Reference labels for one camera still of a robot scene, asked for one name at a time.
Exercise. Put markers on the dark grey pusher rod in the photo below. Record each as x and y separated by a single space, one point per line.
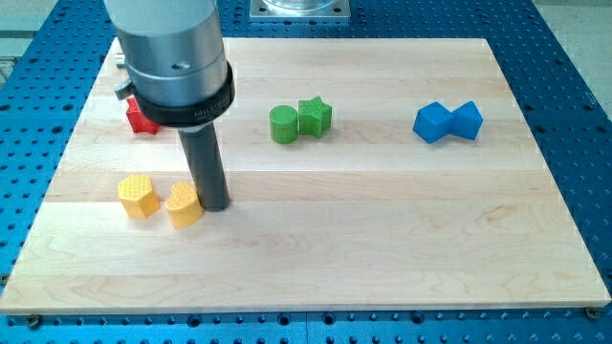
205 164

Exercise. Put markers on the yellow heart block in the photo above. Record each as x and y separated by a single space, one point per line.
183 205

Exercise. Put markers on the yellow hexagon block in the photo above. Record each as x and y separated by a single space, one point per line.
138 197

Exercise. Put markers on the red star block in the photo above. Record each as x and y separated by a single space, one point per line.
138 121

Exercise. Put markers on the green cylinder block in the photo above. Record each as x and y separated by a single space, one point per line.
283 124

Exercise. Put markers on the green star block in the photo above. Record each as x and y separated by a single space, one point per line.
314 116

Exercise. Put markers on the wooden board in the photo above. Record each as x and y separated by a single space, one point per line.
367 217

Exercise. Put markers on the blue cube block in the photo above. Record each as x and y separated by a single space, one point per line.
432 122

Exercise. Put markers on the left board corner screw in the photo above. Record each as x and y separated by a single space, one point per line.
33 321

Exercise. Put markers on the board corner screw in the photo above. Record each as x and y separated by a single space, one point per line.
592 313
33 321

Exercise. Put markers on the blue pentagon block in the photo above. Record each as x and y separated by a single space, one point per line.
466 121

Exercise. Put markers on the right board corner screw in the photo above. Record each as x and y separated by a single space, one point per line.
592 313

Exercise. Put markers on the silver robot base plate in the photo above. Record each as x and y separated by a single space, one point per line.
271 10

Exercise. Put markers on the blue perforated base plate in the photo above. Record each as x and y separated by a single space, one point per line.
46 92

